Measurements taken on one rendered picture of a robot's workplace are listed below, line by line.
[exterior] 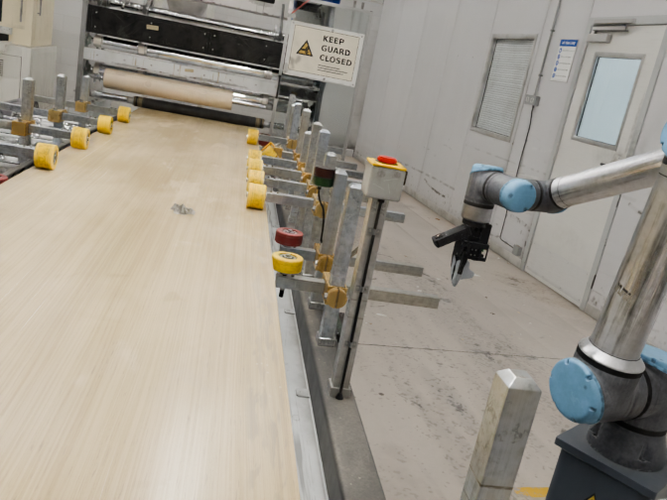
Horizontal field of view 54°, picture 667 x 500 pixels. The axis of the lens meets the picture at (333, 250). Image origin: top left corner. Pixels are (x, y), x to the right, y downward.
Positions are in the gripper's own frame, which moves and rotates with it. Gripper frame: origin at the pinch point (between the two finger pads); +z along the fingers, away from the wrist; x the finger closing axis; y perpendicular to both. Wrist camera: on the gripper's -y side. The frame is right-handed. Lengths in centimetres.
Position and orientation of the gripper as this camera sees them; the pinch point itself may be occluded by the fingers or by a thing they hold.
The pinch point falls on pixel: (453, 282)
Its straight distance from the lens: 205.1
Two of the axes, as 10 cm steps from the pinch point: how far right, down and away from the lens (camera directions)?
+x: -1.4, -2.9, 9.5
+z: -1.8, 9.5, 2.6
